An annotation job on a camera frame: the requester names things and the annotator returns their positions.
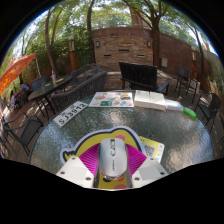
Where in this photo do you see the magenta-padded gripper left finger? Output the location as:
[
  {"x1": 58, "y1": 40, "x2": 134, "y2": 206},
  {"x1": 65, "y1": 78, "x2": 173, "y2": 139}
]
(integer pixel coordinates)
[{"x1": 55, "y1": 143, "x2": 101, "y2": 189}]

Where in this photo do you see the black slatted chair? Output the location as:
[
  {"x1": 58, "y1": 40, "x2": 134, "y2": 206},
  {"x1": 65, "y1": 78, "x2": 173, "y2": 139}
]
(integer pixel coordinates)
[{"x1": 118, "y1": 61, "x2": 171, "y2": 96}]

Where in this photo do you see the person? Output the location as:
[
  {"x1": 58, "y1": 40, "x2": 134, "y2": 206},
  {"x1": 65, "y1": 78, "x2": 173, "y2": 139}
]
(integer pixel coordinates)
[{"x1": 19, "y1": 83, "x2": 30, "y2": 99}]

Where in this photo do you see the colourful sticker sheet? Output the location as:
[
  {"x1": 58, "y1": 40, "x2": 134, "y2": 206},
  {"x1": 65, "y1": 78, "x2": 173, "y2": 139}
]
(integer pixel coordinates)
[{"x1": 88, "y1": 91, "x2": 135, "y2": 109}]

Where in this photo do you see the blue chair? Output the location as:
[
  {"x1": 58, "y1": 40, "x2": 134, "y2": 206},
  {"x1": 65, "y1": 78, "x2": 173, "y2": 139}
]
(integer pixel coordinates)
[{"x1": 30, "y1": 75, "x2": 48, "y2": 92}]

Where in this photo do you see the dark wicker bench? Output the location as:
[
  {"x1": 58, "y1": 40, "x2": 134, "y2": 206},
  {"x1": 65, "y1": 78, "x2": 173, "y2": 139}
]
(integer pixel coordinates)
[{"x1": 50, "y1": 63, "x2": 108, "y2": 113}]

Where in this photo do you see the dark metal patio chair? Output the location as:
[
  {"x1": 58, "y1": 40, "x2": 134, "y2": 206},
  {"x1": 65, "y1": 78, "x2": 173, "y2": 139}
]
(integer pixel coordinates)
[{"x1": 175, "y1": 66, "x2": 198, "y2": 98}]

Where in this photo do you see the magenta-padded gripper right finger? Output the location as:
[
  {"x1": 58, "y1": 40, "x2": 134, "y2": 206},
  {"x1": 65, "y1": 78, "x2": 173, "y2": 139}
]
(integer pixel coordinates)
[{"x1": 124, "y1": 143, "x2": 169, "y2": 189}]

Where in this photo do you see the dark round side table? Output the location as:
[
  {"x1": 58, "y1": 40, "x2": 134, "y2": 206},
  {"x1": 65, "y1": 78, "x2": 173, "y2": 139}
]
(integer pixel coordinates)
[{"x1": 27, "y1": 74, "x2": 74, "y2": 118}]

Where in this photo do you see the open white book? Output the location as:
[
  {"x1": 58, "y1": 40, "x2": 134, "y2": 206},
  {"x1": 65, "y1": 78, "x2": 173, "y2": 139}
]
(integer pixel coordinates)
[{"x1": 133, "y1": 89, "x2": 168, "y2": 111}]

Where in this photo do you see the orange lamp post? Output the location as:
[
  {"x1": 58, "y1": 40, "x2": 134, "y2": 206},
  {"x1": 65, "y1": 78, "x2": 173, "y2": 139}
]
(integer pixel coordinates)
[
  {"x1": 67, "y1": 35, "x2": 77, "y2": 72},
  {"x1": 190, "y1": 46, "x2": 198, "y2": 71}
]

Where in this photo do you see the green bottle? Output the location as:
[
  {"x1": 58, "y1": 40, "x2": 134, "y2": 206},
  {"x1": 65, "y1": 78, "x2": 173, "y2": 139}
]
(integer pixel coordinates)
[{"x1": 182, "y1": 106, "x2": 198, "y2": 120}]

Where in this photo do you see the yellow duck-shaped mouse pad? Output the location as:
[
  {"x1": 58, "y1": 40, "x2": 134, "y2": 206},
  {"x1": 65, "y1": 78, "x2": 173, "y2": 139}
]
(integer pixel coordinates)
[{"x1": 59, "y1": 125, "x2": 148, "y2": 191}]

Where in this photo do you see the small white box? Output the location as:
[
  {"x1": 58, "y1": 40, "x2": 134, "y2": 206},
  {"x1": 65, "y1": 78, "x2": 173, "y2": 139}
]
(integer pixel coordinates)
[{"x1": 164, "y1": 98, "x2": 184, "y2": 112}]

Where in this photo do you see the white number plate sign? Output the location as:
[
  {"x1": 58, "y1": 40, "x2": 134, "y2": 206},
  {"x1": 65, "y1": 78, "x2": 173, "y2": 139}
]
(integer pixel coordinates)
[{"x1": 52, "y1": 100, "x2": 89, "y2": 129}]

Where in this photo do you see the orange parasol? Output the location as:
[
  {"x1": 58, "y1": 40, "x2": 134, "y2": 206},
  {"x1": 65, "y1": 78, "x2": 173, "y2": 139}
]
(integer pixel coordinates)
[{"x1": 0, "y1": 53, "x2": 38, "y2": 96}]

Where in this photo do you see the white computer mouse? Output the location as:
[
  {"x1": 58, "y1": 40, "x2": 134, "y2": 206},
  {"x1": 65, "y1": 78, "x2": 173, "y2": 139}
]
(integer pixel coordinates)
[{"x1": 97, "y1": 137, "x2": 129, "y2": 182}]

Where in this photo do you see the yellow card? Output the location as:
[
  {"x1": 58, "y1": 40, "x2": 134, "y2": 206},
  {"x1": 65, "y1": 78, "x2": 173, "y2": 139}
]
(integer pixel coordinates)
[{"x1": 139, "y1": 135, "x2": 166, "y2": 163}]

